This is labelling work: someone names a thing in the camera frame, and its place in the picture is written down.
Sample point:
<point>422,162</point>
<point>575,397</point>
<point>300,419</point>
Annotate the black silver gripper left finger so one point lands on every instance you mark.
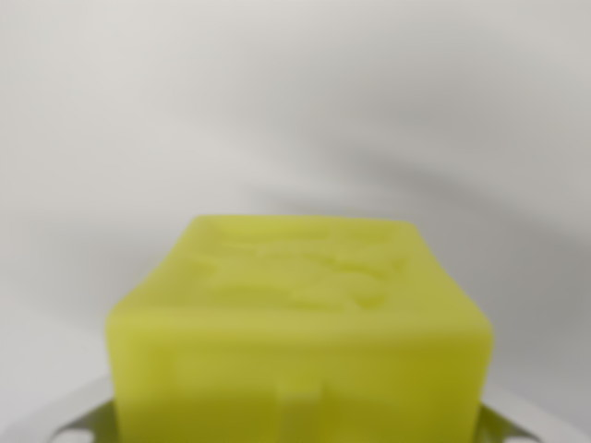
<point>94,424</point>

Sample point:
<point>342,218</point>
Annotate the yellow cube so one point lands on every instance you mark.
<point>300,332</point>

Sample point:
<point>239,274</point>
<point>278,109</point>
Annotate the black silver gripper right finger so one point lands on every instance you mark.
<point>501,427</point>

